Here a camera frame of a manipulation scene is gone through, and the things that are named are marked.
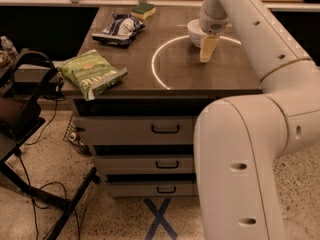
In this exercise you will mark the blue tape cross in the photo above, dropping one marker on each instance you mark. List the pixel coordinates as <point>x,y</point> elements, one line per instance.
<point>159,219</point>

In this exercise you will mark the black folding stand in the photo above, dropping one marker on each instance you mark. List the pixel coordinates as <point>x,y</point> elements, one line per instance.
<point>20,119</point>

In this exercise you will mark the wire mesh basket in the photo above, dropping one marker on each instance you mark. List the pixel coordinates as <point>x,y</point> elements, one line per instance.
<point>72,137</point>

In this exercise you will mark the middle grey drawer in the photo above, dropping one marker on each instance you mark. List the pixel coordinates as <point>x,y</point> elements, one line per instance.
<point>144,164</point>

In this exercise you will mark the top grey drawer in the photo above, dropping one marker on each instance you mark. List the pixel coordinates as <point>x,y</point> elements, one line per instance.
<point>135,130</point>

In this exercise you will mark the grey drawer cabinet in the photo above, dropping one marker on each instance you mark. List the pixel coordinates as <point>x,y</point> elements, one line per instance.
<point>165,78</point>

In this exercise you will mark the green yellow sponge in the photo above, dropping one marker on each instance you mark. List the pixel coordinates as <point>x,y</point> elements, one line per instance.
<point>143,11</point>

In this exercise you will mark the white ceramic bowl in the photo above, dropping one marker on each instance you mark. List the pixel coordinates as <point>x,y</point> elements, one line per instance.
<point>195,32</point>

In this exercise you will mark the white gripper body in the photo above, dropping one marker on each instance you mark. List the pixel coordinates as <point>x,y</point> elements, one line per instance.
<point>216,26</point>

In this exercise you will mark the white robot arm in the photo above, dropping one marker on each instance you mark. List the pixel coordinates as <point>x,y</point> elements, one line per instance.
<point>236,139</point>

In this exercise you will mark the green jalapeno chip bag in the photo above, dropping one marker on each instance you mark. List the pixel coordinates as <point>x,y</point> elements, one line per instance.
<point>91,73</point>

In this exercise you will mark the bottom grey drawer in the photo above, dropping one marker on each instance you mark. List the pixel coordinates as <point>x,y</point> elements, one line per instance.
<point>151,189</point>

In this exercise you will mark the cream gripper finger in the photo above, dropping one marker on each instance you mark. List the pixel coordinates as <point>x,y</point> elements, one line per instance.
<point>208,45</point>

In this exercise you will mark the clear plastic water bottle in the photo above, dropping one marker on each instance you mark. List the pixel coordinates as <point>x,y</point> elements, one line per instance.
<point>9,48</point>

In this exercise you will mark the grey drawer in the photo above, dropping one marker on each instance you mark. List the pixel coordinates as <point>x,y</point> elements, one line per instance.
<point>151,189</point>
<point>135,130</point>
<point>144,164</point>

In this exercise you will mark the blue white chip bag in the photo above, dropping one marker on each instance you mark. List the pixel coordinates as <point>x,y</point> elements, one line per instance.
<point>120,32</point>

